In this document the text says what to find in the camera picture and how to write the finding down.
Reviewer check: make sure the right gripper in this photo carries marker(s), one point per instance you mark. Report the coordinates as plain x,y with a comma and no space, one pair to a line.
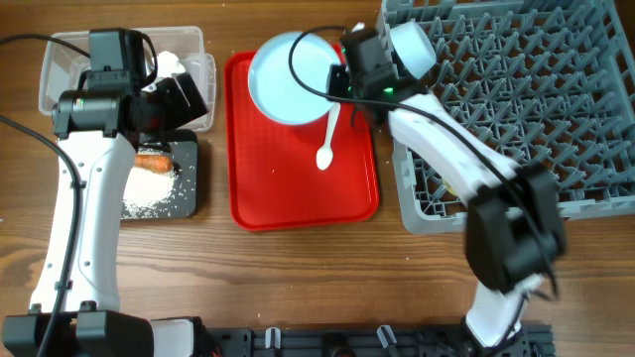
335,73

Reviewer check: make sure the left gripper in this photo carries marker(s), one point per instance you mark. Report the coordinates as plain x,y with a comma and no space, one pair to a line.
180,111

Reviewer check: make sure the white napkin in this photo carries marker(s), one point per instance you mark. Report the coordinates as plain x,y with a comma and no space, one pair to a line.
168,65

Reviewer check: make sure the orange carrot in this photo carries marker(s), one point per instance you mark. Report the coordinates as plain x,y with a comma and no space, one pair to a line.
157,164

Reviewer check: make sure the large light blue plate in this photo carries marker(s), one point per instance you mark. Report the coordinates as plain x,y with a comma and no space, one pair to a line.
277,68

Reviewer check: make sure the white plastic spoon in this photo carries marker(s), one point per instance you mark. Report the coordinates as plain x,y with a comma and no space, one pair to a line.
324,154

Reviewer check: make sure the light blue bowl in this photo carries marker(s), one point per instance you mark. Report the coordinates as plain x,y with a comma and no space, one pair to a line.
413,48

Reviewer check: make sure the white rice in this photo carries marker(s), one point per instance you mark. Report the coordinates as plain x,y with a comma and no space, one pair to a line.
154,196

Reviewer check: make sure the yellow plastic cup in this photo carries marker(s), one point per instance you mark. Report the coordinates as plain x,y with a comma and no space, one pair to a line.
449,188

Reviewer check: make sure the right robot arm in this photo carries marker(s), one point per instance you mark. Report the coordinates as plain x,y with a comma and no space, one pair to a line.
513,230

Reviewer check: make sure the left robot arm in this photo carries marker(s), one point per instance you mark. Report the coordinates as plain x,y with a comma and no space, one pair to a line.
98,127

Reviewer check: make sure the grey dishwasher rack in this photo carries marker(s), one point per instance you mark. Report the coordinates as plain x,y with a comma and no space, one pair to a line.
549,82

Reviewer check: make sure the black plastic tray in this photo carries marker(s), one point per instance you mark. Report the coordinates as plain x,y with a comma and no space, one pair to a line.
180,146

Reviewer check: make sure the clear plastic bin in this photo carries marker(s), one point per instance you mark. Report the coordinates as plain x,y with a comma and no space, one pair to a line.
62,67

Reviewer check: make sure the red serving tray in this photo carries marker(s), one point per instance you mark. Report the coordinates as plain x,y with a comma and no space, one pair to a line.
274,182

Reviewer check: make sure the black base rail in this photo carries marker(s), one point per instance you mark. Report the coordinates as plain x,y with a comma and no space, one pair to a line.
533,340

